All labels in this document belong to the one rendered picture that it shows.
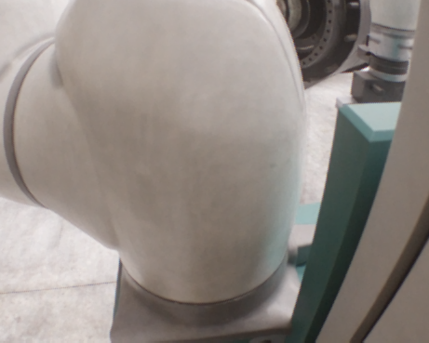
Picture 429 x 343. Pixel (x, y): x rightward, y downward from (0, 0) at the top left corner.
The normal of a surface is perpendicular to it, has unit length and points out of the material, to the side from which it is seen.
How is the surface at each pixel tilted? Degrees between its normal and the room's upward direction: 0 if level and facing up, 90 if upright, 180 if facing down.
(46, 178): 87
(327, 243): 90
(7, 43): 65
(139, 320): 15
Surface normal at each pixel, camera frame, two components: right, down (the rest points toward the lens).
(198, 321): -0.04, 0.53
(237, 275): 0.39, 0.59
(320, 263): -0.99, 0.10
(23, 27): 0.70, 0.00
